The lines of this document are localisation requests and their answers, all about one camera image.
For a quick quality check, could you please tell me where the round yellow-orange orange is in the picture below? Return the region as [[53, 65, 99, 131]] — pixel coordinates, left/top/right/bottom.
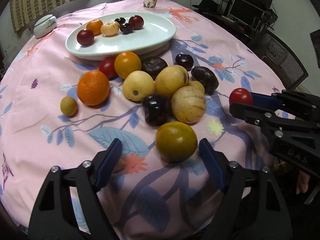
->
[[114, 51, 142, 80]]

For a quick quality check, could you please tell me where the yellow-green orange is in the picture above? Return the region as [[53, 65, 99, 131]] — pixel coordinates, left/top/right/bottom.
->
[[155, 121, 198, 163]]

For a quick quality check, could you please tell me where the person right hand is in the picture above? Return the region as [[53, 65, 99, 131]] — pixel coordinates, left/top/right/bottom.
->
[[296, 171, 310, 194]]

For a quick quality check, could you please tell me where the white lidded ceramic jar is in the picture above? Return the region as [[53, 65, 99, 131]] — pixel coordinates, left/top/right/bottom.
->
[[33, 14, 57, 39]]

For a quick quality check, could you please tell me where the small yellow loquat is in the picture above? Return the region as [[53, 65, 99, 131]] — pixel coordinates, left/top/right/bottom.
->
[[60, 96, 78, 116]]

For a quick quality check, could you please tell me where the dark plum near melons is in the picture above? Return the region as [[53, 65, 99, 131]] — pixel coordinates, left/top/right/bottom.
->
[[142, 94, 172, 127]]

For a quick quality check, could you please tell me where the white oval plate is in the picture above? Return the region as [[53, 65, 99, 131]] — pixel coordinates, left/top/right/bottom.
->
[[65, 12, 176, 61]]

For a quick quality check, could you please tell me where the pink patterned tablecloth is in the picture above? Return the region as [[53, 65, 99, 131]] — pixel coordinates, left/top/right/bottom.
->
[[1, 0, 284, 239]]

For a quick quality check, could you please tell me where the pale striped pepino melon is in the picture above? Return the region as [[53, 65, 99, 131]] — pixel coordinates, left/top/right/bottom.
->
[[100, 21, 120, 36]]

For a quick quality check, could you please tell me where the dark purple fruit right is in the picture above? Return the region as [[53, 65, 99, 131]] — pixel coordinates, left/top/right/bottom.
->
[[191, 66, 219, 95]]

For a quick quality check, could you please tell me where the large yellow pepino melon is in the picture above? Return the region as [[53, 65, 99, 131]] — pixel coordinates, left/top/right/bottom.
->
[[155, 65, 189, 98]]

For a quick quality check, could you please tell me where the dark red plum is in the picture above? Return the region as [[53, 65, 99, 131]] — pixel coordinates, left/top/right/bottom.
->
[[76, 29, 94, 46]]

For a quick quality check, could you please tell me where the dark plum right back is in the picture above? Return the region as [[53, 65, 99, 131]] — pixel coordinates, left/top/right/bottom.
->
[[175, 54, 194, 71]]

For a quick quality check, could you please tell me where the computer monitor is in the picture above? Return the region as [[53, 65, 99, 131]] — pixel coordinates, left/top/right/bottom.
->
[[229, 0, 265, 26]]

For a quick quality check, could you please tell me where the orange mandarin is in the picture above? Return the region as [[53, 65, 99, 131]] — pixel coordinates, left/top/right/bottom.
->
[[86, 19, 103, 36], [77, 70, 110, 106]]

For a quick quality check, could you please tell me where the dark cherry plum front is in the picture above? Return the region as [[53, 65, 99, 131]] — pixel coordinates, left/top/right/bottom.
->
[[120, 23, 134, 35]]

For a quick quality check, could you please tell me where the small yellow fruit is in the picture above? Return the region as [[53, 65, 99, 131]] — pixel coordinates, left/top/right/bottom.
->
[[189, 81, 205, 94]]

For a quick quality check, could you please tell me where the mesh office chair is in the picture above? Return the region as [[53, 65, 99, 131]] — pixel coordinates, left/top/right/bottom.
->
[[252, 30, 308, 90]]

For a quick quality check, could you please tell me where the pale yellow apple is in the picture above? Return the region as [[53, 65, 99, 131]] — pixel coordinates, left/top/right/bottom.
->
[[123, 70, 155, 102]]

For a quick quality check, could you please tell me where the dark purple water chestnut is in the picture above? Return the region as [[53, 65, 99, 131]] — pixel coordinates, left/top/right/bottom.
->
[[142, 57, 168, 79]]

